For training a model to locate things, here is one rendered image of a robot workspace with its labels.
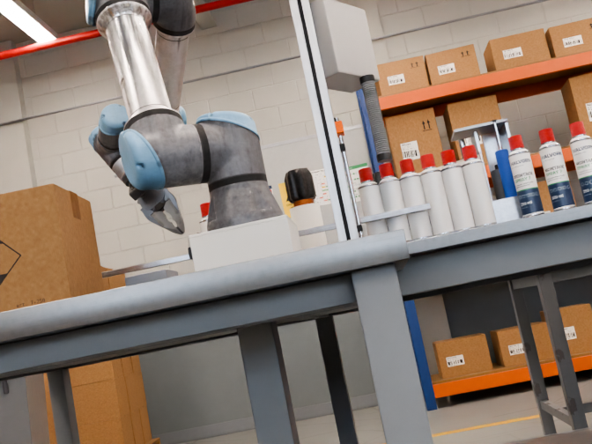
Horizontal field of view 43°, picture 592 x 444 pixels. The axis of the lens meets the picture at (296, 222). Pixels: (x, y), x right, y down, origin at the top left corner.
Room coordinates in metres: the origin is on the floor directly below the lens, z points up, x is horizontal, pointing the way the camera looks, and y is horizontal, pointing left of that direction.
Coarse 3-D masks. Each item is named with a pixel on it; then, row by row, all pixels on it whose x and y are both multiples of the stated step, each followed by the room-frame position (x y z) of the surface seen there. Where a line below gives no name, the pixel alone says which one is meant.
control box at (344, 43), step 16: (320, 0) 1.69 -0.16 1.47; (320, 16) 1.70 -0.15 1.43; (336, 16) 1.71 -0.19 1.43; (352, 16) 1.76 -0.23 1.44; (320, 32) 1.70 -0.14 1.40; (336, 32) 1.70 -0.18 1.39; (352, 32) 1.75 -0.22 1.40; (368, 32) 1.81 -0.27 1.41; (320, 48) 1.71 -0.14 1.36; (336, 48) 1.69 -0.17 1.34; (352, 48) 1.74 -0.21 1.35; (368, 48) 1.79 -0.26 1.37; (336, 64) 1.69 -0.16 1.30; (352, 64) 1.73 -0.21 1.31; (368, 64) 1.78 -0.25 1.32; (336, 80) 1.74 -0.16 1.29; (352, 80) 1.77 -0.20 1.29
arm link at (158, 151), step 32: (96, 0) 1.46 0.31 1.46; (128, 0) 1.46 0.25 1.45; (128, 32) 1.45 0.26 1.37; (128, 64) 1.42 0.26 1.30; (128, 96) 1.41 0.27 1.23; (160, 96) 1.41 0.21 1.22; (128, 128) 1.38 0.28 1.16; (160, 128) 1.36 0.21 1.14; (192, 128) 1.38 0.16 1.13; (128, 160) 1.37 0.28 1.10; (160, 160) 1.34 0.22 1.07; (192, 160) 1.37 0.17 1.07
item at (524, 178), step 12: (516, 144) 1.81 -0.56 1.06; (516, 156) 1.81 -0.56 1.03; (528, 156) 1.81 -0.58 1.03; (516, 168) 1.81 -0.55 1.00; (528, 168) 1.80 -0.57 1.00; (516, 180) 1.82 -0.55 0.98; (528, 180) 1.80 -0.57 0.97; (528, 192) 1.80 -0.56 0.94; (528, 204) 1.81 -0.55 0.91; (540, 204) 1.81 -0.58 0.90; (528, 216) 1.81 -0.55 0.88
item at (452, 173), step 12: (444, 156) 1.83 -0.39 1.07; (444, 168) 1.83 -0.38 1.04; (456, 168) 1.82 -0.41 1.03; (444, 180) 1.83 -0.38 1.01; (456, 180) 1.82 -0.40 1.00; (456, 192) 1.82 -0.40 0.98; (456, 204) 1.82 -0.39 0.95; (468, 204) 1.82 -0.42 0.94; (456, 216) 1.82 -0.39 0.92; (468, 216) 1.82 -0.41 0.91; (456, 228) 1.83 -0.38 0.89; (468, 228) 1.82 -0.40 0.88
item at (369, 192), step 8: (368, 168) 1.85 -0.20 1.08; (360, 176) 1.85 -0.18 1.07; (368, 176) 1.85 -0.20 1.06; (368, 184) 1.84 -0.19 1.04; (376, 184) 1.85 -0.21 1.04; (360, 192) 1.85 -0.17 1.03; (368, 192) 1.84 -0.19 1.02; (376, 192) 1.84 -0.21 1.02; (360, 200) 1.86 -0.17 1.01; (368, 200) 1.84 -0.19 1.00; (376, 200) 1.84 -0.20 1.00; (368, 208) 1.84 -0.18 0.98; (376, 208) 1.84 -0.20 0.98; (368, 224) 1.85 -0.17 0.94; (376, 224) 1.84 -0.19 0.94; (384, 224) 1.84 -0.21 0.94; (368, 232) 1.85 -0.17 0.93; (376, 232) 1.84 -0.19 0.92; (384, 232) 1.84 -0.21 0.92
